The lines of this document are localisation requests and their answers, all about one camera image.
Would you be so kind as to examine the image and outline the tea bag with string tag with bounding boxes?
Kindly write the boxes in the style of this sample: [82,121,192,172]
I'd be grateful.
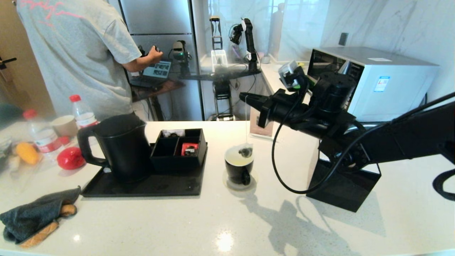
[235,95,254,159]

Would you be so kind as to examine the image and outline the black electric kettle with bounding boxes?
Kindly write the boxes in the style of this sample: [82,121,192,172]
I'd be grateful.
[76,114,151,183]

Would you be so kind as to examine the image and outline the pink QR code sign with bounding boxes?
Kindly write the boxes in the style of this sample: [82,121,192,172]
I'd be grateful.
[249,107,275,140]

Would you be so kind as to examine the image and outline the black mug white inside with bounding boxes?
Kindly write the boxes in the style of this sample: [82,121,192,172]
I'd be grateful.
[224,146,255,186]

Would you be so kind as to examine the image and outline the red sachet packet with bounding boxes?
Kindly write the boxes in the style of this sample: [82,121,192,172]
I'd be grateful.
[181,143,198,157]

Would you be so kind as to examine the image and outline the round translucent coaster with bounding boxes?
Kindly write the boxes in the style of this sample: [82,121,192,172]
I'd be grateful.
[223,170,257,191]

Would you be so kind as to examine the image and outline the brown wooden desk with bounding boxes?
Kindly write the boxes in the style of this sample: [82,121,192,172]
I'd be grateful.
[130,79,186,121]

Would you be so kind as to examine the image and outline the black tissue box white lid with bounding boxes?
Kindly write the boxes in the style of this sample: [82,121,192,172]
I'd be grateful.
[306,149,382,213]

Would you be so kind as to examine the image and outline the open laptop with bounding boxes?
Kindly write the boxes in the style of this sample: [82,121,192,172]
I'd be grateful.
[130,60,173,89]

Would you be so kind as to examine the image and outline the silver microwave oven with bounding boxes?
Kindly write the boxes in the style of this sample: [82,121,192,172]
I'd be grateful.
[307,46,438,122]

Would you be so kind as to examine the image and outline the black compartment organizer box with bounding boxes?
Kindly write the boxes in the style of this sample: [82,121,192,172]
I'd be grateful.
[149,129,207,175]

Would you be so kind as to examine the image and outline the black serving tray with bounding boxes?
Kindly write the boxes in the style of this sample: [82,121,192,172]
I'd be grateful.
[81,142,208,198]

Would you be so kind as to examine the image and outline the clear water bottle red cap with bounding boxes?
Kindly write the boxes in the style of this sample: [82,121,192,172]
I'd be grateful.
[23,110,66,162]
[69,95,98,129]

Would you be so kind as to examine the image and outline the person in gray t-shirt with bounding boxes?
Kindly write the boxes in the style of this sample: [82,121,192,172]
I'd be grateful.
[16,0,164,121]

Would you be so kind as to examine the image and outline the beige paper cup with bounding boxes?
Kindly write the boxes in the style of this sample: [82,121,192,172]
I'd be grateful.
[51,116,78,138]

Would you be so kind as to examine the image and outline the red round fruit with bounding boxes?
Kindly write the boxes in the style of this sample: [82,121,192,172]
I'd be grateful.
[57,147,86,170]

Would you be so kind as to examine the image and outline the orange fruit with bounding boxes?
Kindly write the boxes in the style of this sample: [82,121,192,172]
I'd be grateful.
[16,143,40,165]

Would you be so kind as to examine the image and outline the dark oven mitt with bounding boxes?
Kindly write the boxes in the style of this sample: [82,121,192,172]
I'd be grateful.
[0,187,81,244]

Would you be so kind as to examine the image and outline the brown cork pad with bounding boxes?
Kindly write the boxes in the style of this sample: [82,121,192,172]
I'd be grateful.
[20,204,78,249]

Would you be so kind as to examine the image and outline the thin black camera cable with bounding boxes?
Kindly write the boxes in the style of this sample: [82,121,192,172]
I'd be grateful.
[272,76,455,195]

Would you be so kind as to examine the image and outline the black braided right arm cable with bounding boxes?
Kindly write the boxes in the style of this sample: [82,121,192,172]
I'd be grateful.
[433,169,455,201]

